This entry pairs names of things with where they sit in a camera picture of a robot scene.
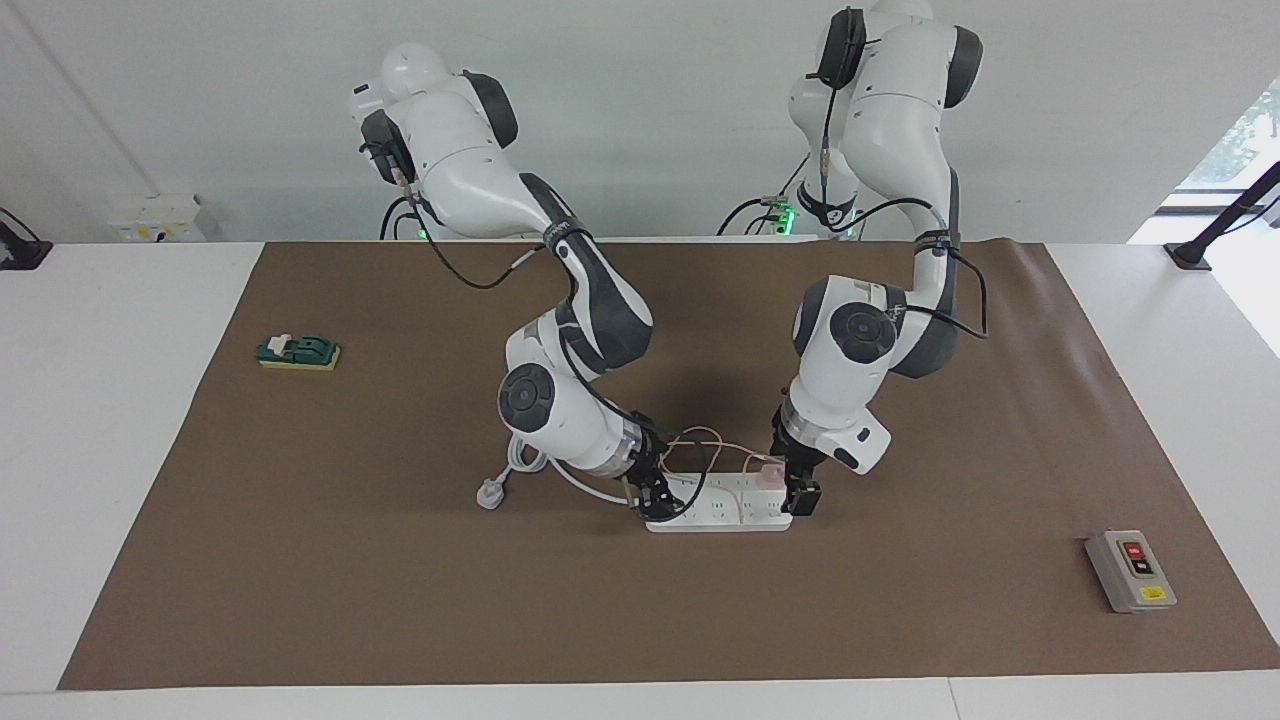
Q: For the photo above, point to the brown table mat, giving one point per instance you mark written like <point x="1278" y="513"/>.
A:
<point x="640" y="610"/>

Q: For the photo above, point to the black clamp stand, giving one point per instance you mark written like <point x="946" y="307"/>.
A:
<point x="20" y="250"/>

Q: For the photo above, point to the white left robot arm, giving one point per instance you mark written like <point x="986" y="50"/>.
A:
<point x="880" y="130"/>

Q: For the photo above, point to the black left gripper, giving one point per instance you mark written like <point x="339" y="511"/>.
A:
<point x="797" y="460"/>

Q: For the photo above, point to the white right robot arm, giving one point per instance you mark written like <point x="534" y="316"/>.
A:
<point x="460" y="170"/>

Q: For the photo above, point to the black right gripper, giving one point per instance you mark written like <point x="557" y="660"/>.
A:
<point x="650" y="455"/>

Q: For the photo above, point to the white wall socket box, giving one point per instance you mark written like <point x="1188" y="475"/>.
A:
<point x="155" y="218"/>

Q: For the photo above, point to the black slanted stand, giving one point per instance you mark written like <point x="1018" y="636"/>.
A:
<point x="1225" y="215"/>

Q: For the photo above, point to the bright window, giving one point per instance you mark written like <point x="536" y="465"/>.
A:
<point x="1240" y="140"/>

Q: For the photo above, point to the pink charger adapter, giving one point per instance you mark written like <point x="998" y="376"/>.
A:
<point x="768" y="472"/>

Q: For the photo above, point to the grey on-off switch box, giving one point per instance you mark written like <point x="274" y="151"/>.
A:
<point x="1130" y="570"/>

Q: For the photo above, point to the white power strip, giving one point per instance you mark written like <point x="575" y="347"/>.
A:
<point x="730" y="512"/>

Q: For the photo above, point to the green knife switch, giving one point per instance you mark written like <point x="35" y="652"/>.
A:
<point x="300" y="352"/>

